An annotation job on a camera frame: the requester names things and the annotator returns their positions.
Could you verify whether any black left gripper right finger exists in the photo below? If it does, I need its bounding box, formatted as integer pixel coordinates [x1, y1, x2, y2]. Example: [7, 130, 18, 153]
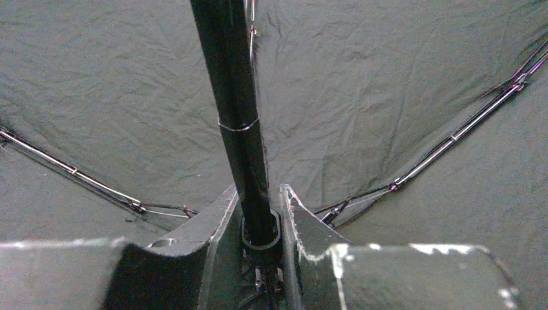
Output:
[279, 184, 520, 309]

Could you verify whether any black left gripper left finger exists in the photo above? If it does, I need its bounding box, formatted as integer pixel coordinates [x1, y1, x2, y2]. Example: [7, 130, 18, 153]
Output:
[1, 186, 239, 309]

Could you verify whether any beige folding umbrella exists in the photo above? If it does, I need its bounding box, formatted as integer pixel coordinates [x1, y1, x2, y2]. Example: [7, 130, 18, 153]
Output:
[1, 1, 547, 309]

